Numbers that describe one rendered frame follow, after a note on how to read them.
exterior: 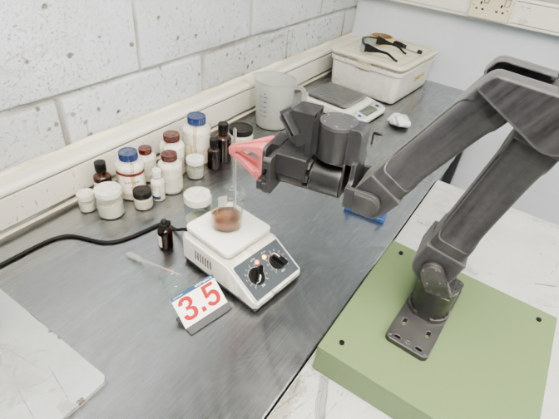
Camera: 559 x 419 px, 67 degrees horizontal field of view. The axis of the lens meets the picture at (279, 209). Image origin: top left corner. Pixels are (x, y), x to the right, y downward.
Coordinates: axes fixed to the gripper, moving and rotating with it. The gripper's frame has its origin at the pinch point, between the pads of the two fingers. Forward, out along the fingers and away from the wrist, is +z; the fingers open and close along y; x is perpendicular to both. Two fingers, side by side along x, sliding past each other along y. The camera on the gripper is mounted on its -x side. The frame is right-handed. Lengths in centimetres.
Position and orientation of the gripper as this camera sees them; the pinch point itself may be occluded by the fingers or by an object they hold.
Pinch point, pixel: (234, 150)
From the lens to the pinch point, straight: 73.7
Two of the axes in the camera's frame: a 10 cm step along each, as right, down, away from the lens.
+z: -9.1, -2.9, 3.0
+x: -0.6, 8.0, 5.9
